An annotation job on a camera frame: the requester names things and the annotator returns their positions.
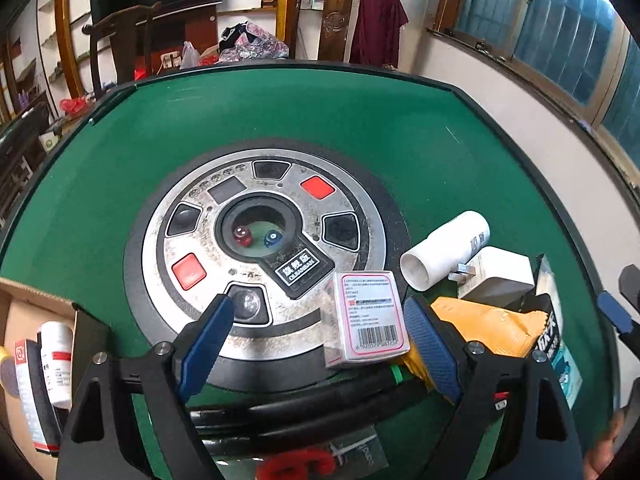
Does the red and white box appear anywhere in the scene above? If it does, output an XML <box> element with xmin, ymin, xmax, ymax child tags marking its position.
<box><xmin>14</xmin><ymin>339</ymin><xmax>62</xmax><ymax>456</ymax></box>

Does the dark snack packet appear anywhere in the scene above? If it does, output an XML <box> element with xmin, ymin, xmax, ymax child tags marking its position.
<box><xmin>520</xmin><ymin>254</ymin><xmax>583</xmax><ymax>396</ymax></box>

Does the white plastic bag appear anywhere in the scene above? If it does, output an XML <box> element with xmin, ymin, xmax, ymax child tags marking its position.
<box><xmin>179</xmin><ymin>40</ymin><xmax>201</xmax><ymax>68</ymax></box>

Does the gold foil snack packet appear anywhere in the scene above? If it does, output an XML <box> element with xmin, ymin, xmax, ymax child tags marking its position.
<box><xmin>400</xmin><ymin>296</ymin><xmax>545</xmax><ymax>395</ymax></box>

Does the black pen with yellow end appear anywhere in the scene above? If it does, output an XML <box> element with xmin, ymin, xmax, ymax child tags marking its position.
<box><xmin>192</xmin><ymin>385</ymin><xmax>441</xmax><ymax>448</ymax></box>

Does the maroon garment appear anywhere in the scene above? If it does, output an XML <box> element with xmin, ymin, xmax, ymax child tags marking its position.
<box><xmin>349</xmin><ymin>0</ymin><xmax>410</xmax><ymax>68</ymax></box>

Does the dark wooden chair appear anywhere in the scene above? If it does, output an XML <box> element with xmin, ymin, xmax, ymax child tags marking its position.
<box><xmin>87</xmin><ymin>2</ymin><xmax>163</xmax><ymax>101</ymax></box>

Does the white pill bottle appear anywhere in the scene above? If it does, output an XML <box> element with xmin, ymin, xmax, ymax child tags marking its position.
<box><xmin>39</xmin><ymin>321</ymin><xmax>75</xmax><ymax>410</ymax></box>

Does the pile of patterned clothes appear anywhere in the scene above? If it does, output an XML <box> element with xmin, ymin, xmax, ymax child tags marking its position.
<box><xmin>217</xmin><ymin>21</ymin><xmax>291</xmax><ymax>63</ymax></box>

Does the round dice control panel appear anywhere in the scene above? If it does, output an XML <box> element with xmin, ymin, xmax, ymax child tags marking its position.
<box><xmin>122</xmin><ymin>147</ymin><xmax>406</xmax><ymax>396</ymax></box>

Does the person's right hand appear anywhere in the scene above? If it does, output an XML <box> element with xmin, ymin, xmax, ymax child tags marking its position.
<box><xmin>584</xmin><ymin>415</ymin><xmax>626</xmax><ymax>480</ymax></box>

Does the clear packet of red hooks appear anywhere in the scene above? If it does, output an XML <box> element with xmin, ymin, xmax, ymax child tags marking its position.
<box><xmin>215</xmin><ymin>425</ymin><xmax>391</xmax><ymax>480</ymax></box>

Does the small white barcode box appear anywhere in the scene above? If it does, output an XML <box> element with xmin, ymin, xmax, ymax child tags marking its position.
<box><xmin>324</xmin><ymin>269</ymin><xmax>412</xmax><ymax>370</ymax></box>

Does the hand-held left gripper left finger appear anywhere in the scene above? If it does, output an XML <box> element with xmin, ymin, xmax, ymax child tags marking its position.
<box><xmin>56</xmin><ymin>292</ymin><xmax>236</xmax><ymax>480</ymax></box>

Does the white power adapter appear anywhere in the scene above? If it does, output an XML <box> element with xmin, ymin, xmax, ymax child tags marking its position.
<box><xmin>450</xmin><ymin>246</ymin><xmax>536</xmax><ymax>308</ymax></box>

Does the dark wooden furniture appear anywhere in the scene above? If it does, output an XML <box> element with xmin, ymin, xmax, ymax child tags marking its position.
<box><xmin>0</xmin><ymin>102</ymin><xmax>53</xmax><ymax>226</ymax></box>

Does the white plastic pipe fitting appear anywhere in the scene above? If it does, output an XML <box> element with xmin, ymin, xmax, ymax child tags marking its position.
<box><xmin>400</xmin><ymin>210</ymin><xmax>491</xmax><ymax>291</ymax></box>

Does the red plastic bag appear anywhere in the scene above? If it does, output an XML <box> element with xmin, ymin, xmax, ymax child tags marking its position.
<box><xmin>59</xmin><ymin>96</ymin><xmax>88</xmax><ymax>118</ymax></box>

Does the wooden framed window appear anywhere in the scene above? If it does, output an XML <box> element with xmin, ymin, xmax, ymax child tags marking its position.
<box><xmin>425</xmin><ymin>0</ymin><xmax>626</xmax><ymax>126</ymax></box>
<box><xmin>597</xmin><ymin>35</ymin><xmax>640</xmax><ymax>171</ymax></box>

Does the wooden television cabinet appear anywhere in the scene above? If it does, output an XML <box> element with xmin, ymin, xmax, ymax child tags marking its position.
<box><xmin>132</xmin><ymin>2</ymin><xmax>221</xmax><ymax>81</ymax></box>

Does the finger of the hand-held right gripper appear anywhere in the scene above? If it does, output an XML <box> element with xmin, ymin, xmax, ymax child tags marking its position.
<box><xmin>618</xmin><ymin>264</ymin><xmax>640</xmax><ymax>311</ymax></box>
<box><xmin>597</xmin><ymin>290</ymin><xmax>640</xmax><ymax>342</ymax></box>

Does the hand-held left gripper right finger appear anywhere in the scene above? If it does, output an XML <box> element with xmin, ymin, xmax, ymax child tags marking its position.
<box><xmin>402</xmin><ymin>295</ymin><xmax>586</xmax><ymax>480</ymax></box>

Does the brown carved wooden chair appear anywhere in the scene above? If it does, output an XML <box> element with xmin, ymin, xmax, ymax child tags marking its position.
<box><xmin>287</xmin><ymin>0</ymin><xmax>366</xmax><ymax>63</ymax></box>

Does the cardboard box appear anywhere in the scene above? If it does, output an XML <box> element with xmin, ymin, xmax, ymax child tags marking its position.
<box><xmin>0</xmin><ymin>276</ymin><xmax>108</xmax><ymax>480</ymax></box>

